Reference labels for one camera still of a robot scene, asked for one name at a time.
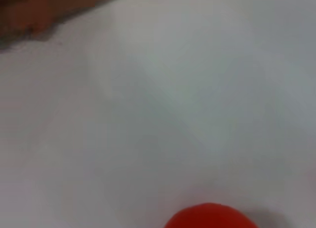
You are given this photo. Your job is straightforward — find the orange toy fruit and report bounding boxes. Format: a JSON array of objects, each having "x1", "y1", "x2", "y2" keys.
[{"x1": 162, "y1": 202, "x2": 260, "y2": 228}]

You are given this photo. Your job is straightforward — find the brown jute handbag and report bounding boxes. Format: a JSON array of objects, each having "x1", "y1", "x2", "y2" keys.
[{"x1": 0, "y1": 0, "x2": 140, "y2": 54}]

